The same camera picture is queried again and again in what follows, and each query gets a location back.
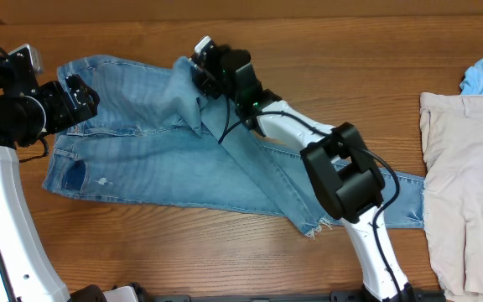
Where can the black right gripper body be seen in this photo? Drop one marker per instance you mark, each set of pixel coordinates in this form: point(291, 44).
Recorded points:
point(217, 86)

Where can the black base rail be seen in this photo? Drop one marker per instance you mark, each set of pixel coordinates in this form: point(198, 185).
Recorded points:
point(262, 297)

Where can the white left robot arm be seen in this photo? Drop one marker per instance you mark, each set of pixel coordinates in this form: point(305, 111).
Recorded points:
point(28, 113)

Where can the beige folded trousers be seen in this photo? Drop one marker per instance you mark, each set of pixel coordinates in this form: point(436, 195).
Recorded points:
point(452, 144)

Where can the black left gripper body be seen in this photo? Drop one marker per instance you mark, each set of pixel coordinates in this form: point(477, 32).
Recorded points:
point(59, 115)

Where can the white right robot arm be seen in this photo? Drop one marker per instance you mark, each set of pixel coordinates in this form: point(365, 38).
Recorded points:
point(345, 175)

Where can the light blue denim jeans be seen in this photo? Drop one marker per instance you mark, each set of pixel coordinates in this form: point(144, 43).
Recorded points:
point(157, 140)

